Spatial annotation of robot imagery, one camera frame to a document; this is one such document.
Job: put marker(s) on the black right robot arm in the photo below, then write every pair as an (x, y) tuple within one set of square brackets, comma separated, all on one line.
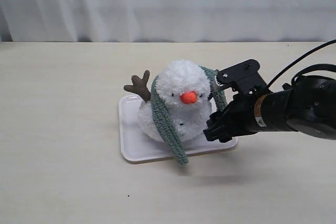
[(307, 106)]

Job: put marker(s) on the white plastic tray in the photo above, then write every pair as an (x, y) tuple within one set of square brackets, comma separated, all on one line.
[(136, 147)]

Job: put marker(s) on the white backdrop curtain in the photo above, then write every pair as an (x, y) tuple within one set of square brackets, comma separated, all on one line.
[(167, 20)]

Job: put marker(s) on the teal fuzzy scarf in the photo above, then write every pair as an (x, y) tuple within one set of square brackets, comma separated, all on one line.
[(182, 95)]

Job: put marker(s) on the white fluffy plush toy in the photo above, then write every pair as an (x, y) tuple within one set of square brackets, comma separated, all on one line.
[(139, 86)]

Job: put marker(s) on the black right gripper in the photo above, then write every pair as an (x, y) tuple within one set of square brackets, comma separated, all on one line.
[(237, 119)]

